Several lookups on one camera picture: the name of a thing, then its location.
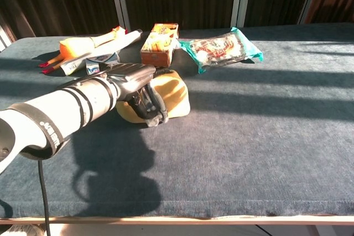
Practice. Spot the yellow sponge pack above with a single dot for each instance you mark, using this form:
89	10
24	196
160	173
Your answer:
171	92

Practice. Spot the yellow rubber chicken toy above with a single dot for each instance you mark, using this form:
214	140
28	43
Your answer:
74	46

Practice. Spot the white blue soap box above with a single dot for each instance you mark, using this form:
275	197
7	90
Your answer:
92	67

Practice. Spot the white toothpaste tube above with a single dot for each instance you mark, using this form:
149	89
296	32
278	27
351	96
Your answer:
110	46

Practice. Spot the teal snack package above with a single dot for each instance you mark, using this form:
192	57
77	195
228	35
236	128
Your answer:
218	48

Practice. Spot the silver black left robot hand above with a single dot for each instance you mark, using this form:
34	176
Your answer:
132	75

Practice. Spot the light wooden table frame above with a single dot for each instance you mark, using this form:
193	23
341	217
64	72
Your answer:
193	220

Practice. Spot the blue-grey table cloth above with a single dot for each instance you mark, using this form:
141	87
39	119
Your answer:
249	150

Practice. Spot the white fuzzy bundle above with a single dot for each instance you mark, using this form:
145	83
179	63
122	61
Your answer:
22	230

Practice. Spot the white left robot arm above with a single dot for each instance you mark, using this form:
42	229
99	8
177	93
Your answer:
69	103

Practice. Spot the orange cardboard carton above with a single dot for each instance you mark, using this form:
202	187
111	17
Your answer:
155	53

